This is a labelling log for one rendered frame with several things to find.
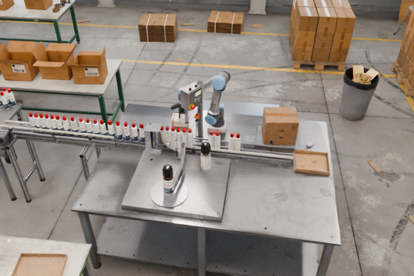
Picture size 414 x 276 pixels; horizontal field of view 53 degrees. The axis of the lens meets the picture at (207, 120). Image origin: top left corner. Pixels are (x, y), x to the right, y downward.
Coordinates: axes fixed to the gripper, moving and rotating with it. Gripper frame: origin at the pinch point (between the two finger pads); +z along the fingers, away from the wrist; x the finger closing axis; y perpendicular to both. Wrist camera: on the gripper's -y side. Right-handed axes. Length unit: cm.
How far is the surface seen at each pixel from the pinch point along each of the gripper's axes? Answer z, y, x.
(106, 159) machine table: 9, -59, -59
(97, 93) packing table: 15, -105, 54
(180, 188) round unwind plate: 1, 15, -93
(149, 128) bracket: -23, -19, -48
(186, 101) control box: -49, 13, -38
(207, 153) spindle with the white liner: -20, 35, -71
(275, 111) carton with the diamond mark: -23, 91, -7
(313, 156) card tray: 5, 130, -33
